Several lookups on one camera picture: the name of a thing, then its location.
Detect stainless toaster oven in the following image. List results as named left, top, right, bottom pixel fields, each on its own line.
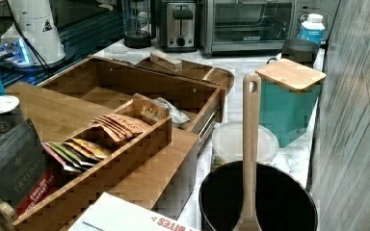
left=199, top=0, right=322, bottom=56

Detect teal canister with wooden lid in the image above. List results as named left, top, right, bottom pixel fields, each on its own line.
left=255, top=59, right=327, bottom=147

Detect yellow green tea packets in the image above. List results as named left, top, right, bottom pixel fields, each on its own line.
left=42, top=138, right=112, bottom=173

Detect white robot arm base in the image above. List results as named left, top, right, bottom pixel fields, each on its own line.
left=1, top=0, right=66, bottom=67

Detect dark grey cylindrical can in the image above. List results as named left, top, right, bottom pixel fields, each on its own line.
left=0, top=95, right=24, bottom=136

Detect wooden spoon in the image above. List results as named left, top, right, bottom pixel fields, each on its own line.
left=232, top=73, right=262, bottom=231

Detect silver two-slot toaster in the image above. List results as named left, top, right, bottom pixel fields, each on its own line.
left=156, top=0, right=197, bottom=52

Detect silver packet in drawer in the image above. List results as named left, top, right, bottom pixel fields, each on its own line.
left=155, top=97, right=190, bottom=127

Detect black utensil pot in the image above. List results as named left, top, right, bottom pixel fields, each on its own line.
left=198, top=161, right=318, bottom=231

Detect black Taylors tea packets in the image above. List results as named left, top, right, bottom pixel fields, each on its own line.
left=0, top=119, right=59, bottom=216

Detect small wooden block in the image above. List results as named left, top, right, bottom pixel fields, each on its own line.
left=150, top=50, right=182, bottom=72

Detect clear jar with white lid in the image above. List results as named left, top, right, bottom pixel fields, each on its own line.
left=211, top=121, right=279, bottom=169

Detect wooden tea organizer box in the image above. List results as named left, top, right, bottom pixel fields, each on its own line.
left=0, top=93, right=172, bottom=231

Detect glass french press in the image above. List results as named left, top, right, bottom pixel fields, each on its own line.
left=121, top=0, right=152, bottom=49

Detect white bottle with blue label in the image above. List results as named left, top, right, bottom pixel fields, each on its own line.
left=299, top=13, right=325, bottom=45

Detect wooden drawer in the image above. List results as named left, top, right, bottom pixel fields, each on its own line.
left=41, top=56, right=233, bottom=138

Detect white and red box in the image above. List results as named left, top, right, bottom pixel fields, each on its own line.
left=67, top=192, right=198, bottom=231

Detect brown tea packets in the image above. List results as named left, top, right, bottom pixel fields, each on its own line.
left=90, top=114, right=150, bottom=142

